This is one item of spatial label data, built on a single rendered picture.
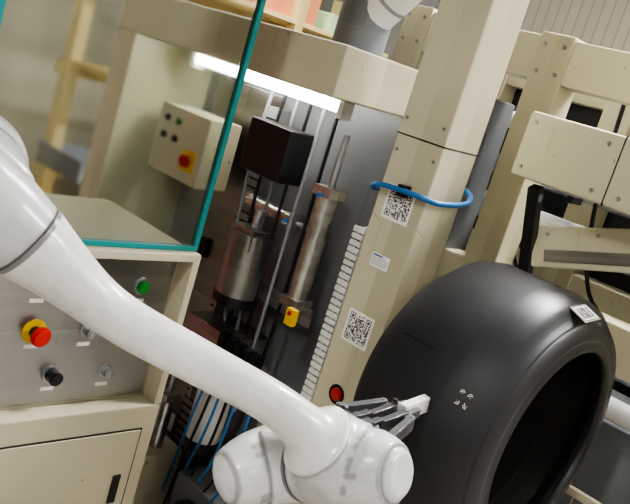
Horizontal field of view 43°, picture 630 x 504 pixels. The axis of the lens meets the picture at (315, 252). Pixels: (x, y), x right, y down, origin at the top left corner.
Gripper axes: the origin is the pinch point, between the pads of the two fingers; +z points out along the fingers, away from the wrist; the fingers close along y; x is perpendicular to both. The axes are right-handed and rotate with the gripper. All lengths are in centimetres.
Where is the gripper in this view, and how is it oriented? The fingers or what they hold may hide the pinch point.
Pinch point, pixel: (413, 407)
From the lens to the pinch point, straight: 141.6
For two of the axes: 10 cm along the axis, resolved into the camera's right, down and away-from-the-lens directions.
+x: -1.8, 9.3, 3.2
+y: -6.8, -3.5, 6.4
